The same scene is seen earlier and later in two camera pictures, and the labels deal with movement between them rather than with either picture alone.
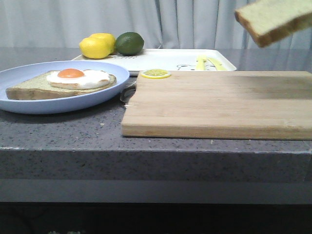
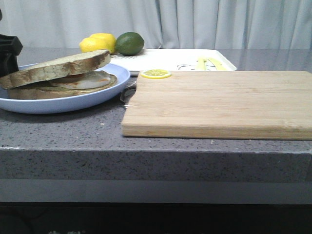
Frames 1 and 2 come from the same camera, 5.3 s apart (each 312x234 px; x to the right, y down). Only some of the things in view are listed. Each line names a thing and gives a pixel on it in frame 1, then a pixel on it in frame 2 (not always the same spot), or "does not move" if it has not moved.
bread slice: (38, 87) does not move
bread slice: (267, 21) -> (52, 70)
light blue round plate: (12, 75) does not move
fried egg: (77, 78) does not move
